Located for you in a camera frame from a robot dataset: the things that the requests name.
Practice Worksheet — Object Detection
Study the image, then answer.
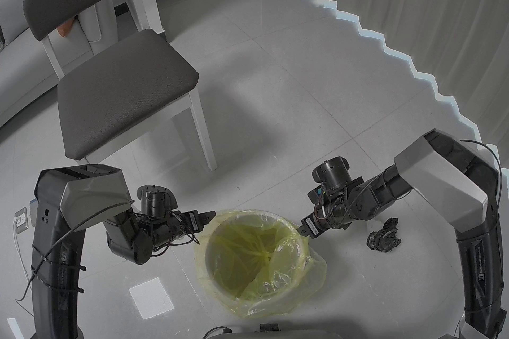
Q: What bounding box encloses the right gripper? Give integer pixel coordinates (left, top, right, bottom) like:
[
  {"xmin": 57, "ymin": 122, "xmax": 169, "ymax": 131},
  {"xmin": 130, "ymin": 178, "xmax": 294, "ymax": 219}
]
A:
[{"xmin": 301, "ymin": 199, "xmax": 353, "ymax": 240}]

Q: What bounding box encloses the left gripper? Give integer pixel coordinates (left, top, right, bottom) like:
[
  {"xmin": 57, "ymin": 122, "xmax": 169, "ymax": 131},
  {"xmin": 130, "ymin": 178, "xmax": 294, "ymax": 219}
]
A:
[{"xmin": 167, "ymin": 209, "xmax": 218, "ymax": 245}]

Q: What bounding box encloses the black plastic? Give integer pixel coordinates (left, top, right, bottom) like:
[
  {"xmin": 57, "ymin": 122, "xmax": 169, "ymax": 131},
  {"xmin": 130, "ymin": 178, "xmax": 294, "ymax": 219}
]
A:
[{"xmin": 366, "ymin": 217, "xmax": 402, "ymax": 253}]

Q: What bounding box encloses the yellow plastic bag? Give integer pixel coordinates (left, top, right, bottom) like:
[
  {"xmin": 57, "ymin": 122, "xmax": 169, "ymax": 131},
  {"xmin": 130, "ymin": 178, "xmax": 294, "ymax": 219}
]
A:
[{"xmin": 193, "ymin": 208, "xmax": 328, "ymax": 319}]

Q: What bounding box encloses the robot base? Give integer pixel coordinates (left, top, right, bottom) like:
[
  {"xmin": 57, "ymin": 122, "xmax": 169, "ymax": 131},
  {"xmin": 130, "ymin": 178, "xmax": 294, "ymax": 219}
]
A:
[{"xmin": 207, "ymin": 323, "xmax": 331, "ymax": 339}]

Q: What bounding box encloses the white trash bin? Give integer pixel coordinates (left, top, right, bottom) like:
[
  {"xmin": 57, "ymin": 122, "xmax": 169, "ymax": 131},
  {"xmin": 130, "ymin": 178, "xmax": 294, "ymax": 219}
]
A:
[{"xmin": 205, "ymin": 210, "xmax": 304, "ymax": 301}]

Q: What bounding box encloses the white chair dark grey seat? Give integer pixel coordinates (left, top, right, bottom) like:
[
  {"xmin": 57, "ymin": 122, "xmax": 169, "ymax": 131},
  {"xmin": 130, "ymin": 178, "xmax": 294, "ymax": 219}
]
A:
[{"xmin": 23, "ymin": 0, "xmax": 218, "ymax": 172}]

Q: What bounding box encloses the white curtain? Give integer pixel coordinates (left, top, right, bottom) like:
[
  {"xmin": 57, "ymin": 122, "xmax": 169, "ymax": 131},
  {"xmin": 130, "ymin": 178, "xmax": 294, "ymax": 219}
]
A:
[{"xmin": 270, "ymin": 0, "xmax": 509, "ymax": 173}]

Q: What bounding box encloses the orange cushion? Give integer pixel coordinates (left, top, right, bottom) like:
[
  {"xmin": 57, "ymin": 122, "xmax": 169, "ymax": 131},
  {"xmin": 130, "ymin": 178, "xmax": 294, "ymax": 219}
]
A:
[{"xmin": 57, "ymin": 17, "xmax": 76, "ymax": 38}]

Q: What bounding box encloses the pale grey sofa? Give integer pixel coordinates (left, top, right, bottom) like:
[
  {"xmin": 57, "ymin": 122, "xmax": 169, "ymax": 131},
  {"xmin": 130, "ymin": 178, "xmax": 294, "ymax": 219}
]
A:
[{"xmin": 0, "ymin": 0, "xmax": 117, "ymax": 130}]

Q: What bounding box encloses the white cable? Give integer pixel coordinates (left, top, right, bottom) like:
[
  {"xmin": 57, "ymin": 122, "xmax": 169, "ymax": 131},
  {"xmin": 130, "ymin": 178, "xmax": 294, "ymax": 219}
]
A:
[{"xmin": 14, "ymin": 213, "xmax": 36, "ymax": 316}]

